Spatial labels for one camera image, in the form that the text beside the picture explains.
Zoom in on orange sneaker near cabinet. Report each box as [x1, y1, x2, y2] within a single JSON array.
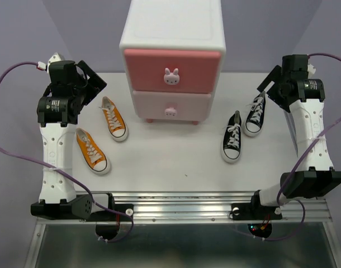
[[100, 97, 129, 142]]

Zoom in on aluminium mounting rail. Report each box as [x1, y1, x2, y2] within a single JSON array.
[[36, 190, 334, 224]]

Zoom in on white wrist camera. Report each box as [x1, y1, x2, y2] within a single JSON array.
[[307, 63, 316, 79], [36, 52, 65, 73]]

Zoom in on white shoe cabinet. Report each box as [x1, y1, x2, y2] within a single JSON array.
[[119, 1, 226, 116]]

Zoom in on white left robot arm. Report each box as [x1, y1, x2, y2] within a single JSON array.
[[31, 60, 107, 221]]

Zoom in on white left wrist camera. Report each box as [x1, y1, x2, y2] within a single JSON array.
[[36, 52, 65, 73]]

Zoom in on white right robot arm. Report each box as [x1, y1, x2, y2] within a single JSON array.
[[229, 54, 341, 221]]

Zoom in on black sneaker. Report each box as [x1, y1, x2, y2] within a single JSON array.
[[243, 91, 266, 137], [220, 111, 241, 164]]

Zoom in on dark pink drawer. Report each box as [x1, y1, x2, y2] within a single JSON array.
[[124, 49, 221, 94]]

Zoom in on black sneaker front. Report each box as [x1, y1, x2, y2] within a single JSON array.
[[220, 111, 241, 164]]

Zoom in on orange sneaker front left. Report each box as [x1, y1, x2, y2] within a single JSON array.
[[75, 128, 111, 176]]

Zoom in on light pink lower drawer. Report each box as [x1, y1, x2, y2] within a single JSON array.
[[132, 91, 212, 121]]

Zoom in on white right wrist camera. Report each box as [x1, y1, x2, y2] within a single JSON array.
[[307, 63, 316, 79]]

